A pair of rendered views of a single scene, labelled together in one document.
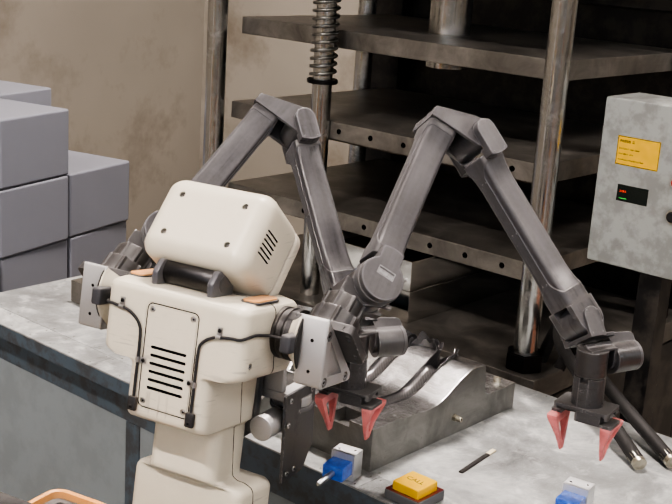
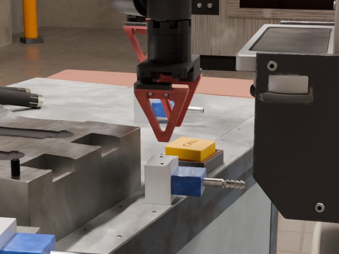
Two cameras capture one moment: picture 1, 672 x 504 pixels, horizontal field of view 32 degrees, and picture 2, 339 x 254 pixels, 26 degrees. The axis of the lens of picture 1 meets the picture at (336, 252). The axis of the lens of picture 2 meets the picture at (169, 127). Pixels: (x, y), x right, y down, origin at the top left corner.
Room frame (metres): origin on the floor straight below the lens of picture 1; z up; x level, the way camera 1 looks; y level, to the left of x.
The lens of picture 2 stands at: (2.30, 0.87, 1.15)
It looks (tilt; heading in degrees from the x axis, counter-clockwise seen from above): 15 degrees down; 255
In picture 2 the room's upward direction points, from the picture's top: straight up
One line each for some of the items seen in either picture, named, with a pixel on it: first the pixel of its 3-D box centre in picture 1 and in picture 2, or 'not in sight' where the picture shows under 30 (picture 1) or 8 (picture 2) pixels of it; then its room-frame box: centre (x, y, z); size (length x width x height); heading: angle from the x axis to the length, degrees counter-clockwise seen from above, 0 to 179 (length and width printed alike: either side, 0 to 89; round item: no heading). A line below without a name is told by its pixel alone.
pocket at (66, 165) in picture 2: not in sight; (48, 176); (2.23, 0.04, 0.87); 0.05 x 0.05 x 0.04; 49
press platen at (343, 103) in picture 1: (450, 127); not in sight; (3.45, -0.31, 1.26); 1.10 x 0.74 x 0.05; 49
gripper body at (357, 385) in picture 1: (351, 375); (169, 46); (2.06, -0.04, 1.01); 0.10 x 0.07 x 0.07; 63
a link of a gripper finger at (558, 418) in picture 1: (570, 426); (147, 38); (1.99, -0.45, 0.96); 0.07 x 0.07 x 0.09; 58
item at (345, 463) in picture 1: (334, 471); (195, 181); (2.03, -0.03, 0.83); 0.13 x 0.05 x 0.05; 153
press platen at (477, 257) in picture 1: (443, 209); not in sight; (3.45, -0.31, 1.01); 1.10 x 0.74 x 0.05; 49
